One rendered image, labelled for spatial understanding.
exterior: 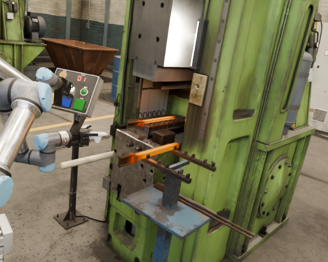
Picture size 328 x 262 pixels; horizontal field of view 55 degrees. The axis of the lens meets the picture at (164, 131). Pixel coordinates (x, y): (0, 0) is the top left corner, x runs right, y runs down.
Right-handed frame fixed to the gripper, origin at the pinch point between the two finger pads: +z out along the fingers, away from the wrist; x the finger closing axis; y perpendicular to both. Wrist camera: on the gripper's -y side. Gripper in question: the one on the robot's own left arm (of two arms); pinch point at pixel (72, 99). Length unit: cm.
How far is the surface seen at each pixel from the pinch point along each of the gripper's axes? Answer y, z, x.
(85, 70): 201, 511, 324
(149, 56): 32, -13, -47
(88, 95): 7.3, 10.4, -4.4
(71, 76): 18.0, 10.4, 13.1
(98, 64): 232, 530, 306
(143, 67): 26, -9, -44
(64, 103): -1.6, 9.7, 10.8
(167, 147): -18, -17, -73
